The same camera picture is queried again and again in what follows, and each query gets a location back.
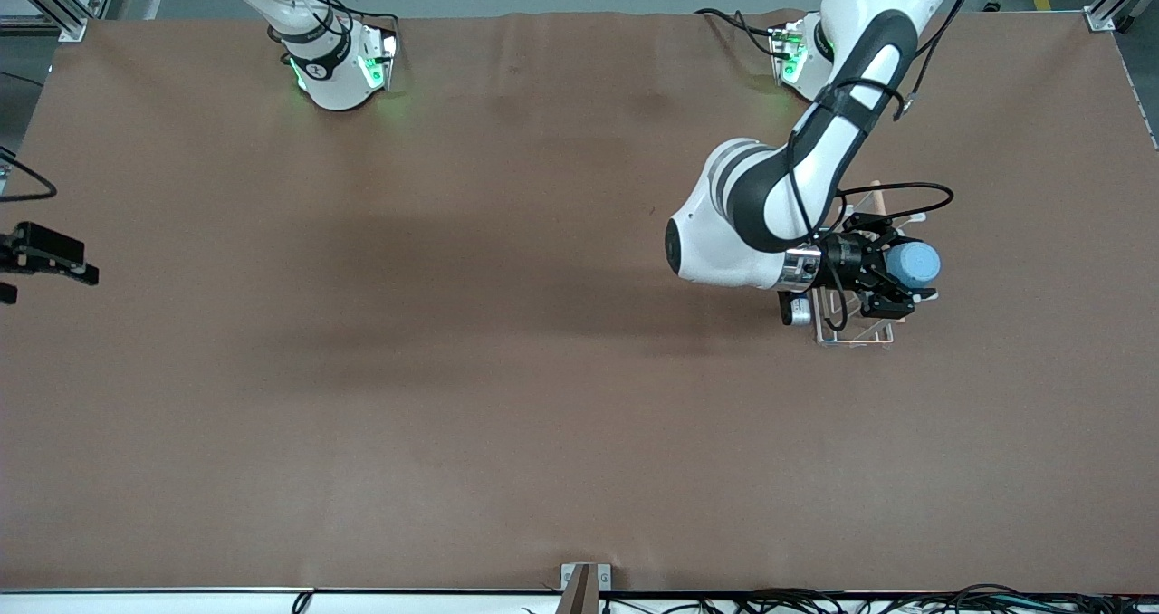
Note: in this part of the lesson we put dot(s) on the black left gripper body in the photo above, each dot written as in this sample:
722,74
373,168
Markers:
848,256

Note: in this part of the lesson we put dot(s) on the blue plastic cup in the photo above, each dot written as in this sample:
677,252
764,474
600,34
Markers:
919,265

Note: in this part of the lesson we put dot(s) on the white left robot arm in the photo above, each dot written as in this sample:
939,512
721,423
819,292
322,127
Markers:
715,243

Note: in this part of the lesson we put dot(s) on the brown table cover sheet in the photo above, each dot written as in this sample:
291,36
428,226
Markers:
453,415

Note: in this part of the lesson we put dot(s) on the brown wooden bar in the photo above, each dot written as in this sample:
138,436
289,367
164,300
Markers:
579,596

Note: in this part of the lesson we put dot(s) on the grey metal bracket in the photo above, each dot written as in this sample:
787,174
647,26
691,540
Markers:
604,578

